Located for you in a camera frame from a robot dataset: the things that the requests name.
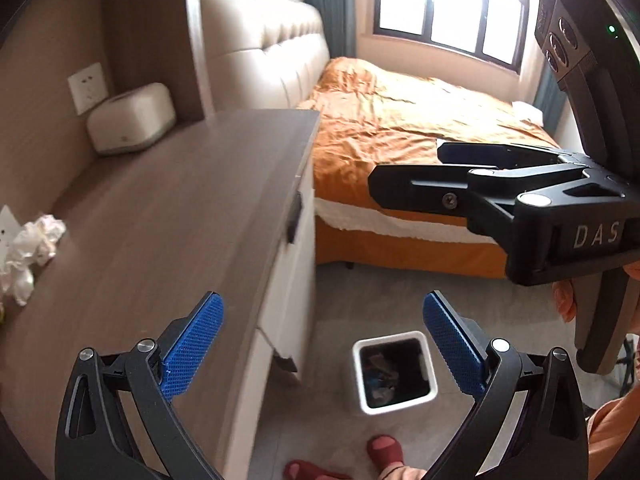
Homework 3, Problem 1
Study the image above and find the white tissue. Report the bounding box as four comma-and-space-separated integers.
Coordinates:
12, 214, 67, 267

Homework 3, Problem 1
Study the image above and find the white square waste bin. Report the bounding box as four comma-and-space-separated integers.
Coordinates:
352, 330, 439, 415

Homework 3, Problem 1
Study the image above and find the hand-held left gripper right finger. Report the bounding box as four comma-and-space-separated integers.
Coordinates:
422, 290, 590, 480

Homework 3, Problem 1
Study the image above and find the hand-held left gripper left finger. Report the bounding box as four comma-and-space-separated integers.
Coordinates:
54, 290, 226, 480

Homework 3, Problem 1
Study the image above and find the person's orange shirt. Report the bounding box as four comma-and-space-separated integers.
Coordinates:
587, 385, 640, 480

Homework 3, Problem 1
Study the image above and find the small white item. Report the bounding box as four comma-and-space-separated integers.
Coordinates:
512, 101, 545, 123

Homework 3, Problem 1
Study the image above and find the grey-blue curtain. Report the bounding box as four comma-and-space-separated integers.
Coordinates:
302, 0, 383, 58
532, 60, 566, 133

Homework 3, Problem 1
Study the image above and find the white plastic bag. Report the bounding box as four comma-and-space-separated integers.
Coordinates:
0, 259, 37, 307

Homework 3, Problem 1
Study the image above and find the white wall socket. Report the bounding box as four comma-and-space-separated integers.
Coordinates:
0, 204, 23, 261
67, 62, 108, 116

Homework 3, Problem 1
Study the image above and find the red slipper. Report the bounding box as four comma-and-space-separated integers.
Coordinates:
284, 460, 353, 480
367, 435, 405, 468

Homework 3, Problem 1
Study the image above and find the person's right hand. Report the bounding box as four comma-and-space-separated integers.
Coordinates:
552, 280, 580, 325

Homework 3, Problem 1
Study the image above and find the person's leg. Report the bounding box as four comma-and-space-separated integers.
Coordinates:
377, 462, 426, 480

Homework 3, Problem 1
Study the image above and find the white tissue box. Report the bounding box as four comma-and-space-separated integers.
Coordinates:
86, 82, 177, 157

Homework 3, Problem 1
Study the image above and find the orange bed sheet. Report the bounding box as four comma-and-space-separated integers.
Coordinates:
297, 56, 566, 211

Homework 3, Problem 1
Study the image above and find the dark framed window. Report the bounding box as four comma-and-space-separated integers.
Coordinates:
374, 0, 531, 73

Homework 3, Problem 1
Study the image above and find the wooden desk unit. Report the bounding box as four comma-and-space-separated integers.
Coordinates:
0, 0, 321, 480

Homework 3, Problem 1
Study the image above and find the cream padded headboard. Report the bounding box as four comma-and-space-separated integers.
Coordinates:
199, 0, 332, 113

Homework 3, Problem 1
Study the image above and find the white mattress pad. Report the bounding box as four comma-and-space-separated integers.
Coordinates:
314, 197, 501, 246

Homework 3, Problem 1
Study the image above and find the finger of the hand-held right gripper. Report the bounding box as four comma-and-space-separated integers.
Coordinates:
437, 141, 599, 171
368, 165, 626, 246

